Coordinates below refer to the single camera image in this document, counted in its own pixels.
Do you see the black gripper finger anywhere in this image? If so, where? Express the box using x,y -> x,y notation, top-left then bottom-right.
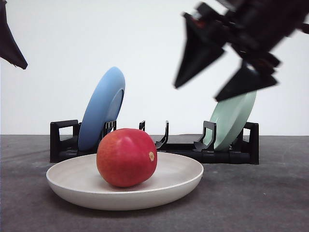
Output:
0,0 -> 28,69

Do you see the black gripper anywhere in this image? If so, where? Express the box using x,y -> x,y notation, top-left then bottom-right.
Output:
174,0 -> 309,102

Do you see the black plastic dish rack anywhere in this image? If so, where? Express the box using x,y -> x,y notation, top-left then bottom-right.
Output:
50,119 -> 259,164

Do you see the white plate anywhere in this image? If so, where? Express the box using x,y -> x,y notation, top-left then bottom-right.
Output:
46,154 -> 204,211

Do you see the red pomegranate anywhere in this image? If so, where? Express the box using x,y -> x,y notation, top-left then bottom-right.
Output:
97,128 -> 158,188

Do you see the blue plate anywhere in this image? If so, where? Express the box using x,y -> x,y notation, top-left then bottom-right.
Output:
78,67 -> 126,151

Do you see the light green plate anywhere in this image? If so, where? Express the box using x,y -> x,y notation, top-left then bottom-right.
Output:
205,91 -> 257,151

